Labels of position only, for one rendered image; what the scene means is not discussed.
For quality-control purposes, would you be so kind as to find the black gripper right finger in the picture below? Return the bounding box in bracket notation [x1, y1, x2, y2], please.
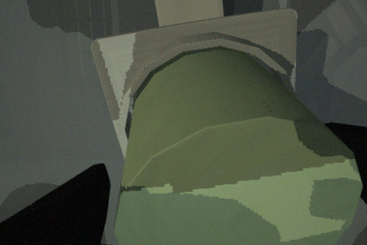
[324, 122, 367, 204]

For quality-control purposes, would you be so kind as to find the green cylinder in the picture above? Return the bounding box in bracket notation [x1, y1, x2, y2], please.
[114, 46, 363, 245]

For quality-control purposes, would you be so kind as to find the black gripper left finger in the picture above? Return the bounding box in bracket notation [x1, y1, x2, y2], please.
[0, 163, 111, 245]

